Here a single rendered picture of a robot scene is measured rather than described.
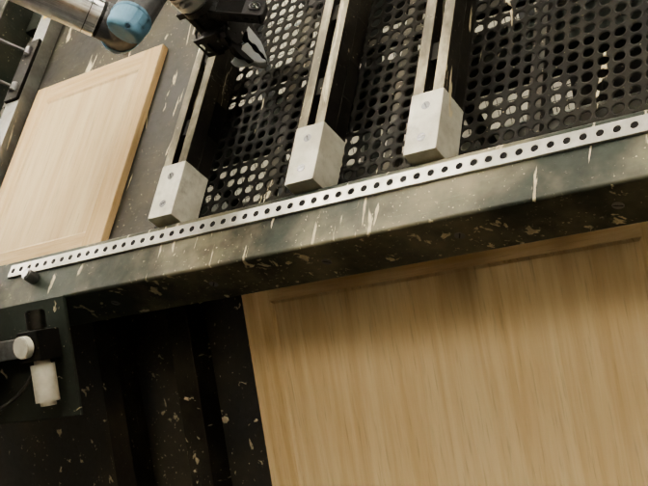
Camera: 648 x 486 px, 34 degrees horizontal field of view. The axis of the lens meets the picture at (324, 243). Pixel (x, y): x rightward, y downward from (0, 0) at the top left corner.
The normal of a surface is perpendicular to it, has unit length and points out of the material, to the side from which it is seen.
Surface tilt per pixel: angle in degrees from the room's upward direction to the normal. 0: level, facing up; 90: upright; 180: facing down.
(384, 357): 90
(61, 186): 57
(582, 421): 90
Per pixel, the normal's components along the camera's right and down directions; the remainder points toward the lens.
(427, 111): -0.55, -0.50
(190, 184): 0.82, -0.17
